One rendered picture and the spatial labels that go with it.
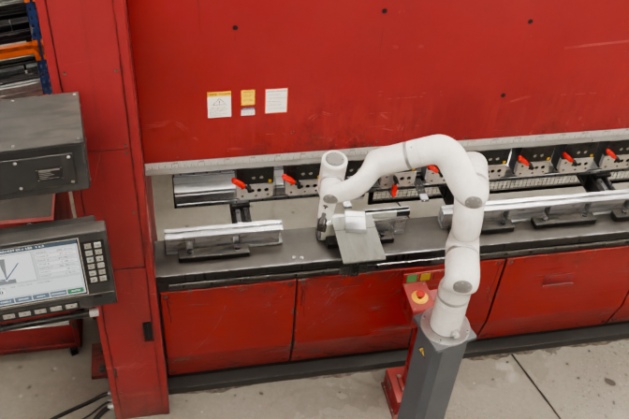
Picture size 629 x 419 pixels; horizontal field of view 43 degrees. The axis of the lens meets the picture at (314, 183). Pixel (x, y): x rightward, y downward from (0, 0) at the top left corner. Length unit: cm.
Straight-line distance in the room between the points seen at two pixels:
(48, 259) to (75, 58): 64
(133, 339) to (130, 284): 35
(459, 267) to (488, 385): 157
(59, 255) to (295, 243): 122
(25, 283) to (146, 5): 98
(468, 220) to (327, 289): 112
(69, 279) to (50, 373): 157
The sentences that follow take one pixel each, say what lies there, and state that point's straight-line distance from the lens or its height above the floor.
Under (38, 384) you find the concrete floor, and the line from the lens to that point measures 428.
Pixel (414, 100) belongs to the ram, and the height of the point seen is 162.
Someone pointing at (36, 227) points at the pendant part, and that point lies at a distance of 271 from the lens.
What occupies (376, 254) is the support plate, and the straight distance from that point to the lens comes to 337.
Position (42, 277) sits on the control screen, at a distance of 276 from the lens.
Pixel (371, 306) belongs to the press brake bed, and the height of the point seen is 53.
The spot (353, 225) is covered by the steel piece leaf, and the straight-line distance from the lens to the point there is 347.
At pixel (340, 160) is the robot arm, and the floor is 177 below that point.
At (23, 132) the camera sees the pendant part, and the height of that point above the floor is 195.
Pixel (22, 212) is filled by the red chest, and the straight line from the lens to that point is 365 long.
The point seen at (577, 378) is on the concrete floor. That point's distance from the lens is 448.
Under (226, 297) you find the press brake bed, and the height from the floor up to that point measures 69.
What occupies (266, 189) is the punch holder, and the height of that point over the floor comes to 121.
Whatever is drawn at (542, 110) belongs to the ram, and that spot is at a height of 153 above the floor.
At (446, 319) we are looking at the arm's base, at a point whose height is 111.
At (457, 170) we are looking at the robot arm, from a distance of 254.
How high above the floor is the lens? 344
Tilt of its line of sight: 42 degrees down
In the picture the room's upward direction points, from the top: 5 degrees clockwise
